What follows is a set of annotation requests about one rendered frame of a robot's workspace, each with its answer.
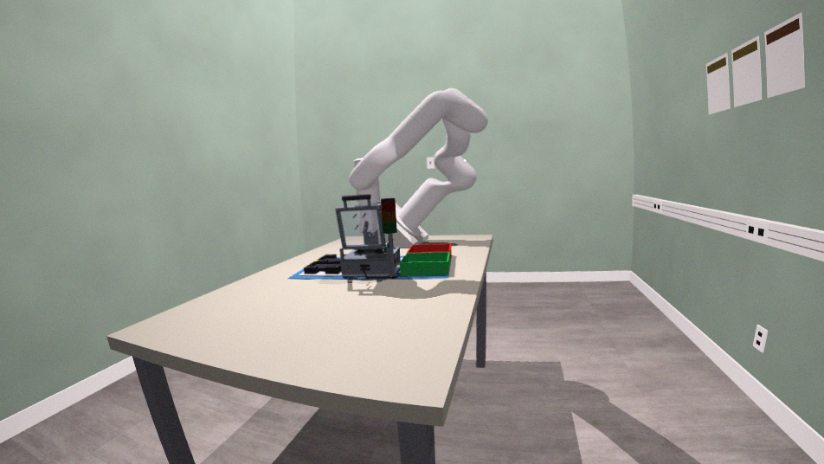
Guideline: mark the red bin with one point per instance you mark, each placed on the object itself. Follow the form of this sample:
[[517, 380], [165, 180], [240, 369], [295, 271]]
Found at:
[[429, 248]]

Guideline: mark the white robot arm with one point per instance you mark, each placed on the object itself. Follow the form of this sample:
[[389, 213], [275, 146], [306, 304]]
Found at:
[[465, 117]]

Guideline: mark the green bin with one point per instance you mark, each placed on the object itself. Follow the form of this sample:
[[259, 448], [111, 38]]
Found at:
[[435, 263]]

